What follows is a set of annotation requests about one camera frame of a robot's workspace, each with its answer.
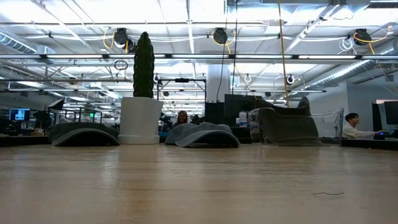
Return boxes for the grey baseball cap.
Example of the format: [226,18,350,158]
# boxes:
[164,121,241,149]

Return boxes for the black box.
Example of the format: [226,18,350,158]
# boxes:
[204,101,225,125]

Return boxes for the person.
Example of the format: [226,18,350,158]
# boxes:
[174,110,190,127]
[341,112,386,139]

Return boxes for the long ceiling light bar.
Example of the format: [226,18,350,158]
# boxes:
[0,53,398,60]

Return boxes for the white hexagonal plant pot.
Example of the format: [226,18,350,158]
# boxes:
[117,96,164,145]

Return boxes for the green cactus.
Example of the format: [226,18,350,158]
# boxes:
[132,31,155,99]

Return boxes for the clear plastic bin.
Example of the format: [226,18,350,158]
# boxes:
[248,107,345,146]

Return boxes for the small desktop monitor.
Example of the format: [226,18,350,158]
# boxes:
[8,108,31,122]

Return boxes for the black monitor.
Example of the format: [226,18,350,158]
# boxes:
[384,101,398,126]

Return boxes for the black background rig frame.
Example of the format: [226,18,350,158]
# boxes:
[157,78,208,102]

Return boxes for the black hanging cable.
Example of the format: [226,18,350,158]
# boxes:
[231,0,239,96]

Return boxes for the black ceiling cable reel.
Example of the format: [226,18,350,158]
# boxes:
[113,27,129,47]
[213,27,228,45]
[354,28,369,46]

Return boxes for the yellow hanging cable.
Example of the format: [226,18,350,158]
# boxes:
[276,0,292,108]

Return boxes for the silver ventilation duct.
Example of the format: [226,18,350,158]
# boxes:
[303,58,373,91]

